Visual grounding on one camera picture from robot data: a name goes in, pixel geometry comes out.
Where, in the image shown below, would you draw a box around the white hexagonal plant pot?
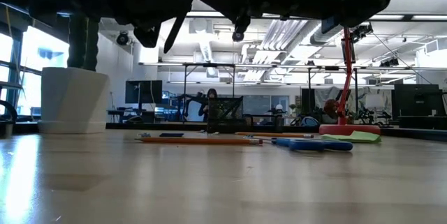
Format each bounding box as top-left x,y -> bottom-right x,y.
37,66 -> 111,135

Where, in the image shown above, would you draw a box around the green sticky note pad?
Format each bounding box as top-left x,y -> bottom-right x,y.
321,130 -> 383,144

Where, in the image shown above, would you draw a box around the green cactus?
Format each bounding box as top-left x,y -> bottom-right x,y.
67,13 -> 99,72

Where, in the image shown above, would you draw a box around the black computer monitor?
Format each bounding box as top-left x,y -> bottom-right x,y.
124,80 -> 163,105

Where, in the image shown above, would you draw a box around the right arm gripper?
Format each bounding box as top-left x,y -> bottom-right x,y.
193,0 -> 350,32

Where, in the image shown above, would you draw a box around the blue-handled scissors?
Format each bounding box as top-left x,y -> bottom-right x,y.
244,136 -> 354,152

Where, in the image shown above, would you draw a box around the orange wooden pencil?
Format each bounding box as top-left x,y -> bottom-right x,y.
135,136 -> 263,146
234,131 -> 315,139

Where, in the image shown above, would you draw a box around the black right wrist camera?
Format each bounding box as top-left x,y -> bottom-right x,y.
321,16 -> 346,36

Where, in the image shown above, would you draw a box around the black mesh desk organizer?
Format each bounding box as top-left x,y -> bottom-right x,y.
206,96 -> 284,135

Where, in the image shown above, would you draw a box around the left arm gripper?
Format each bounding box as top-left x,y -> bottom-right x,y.
104,0 -> 195,49

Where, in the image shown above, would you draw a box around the person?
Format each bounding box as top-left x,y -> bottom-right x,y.
198,88 -> 219,122
323,98 -> 342,124

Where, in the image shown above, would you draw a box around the large black screen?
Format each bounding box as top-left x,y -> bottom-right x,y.
393,83 -> 447,130

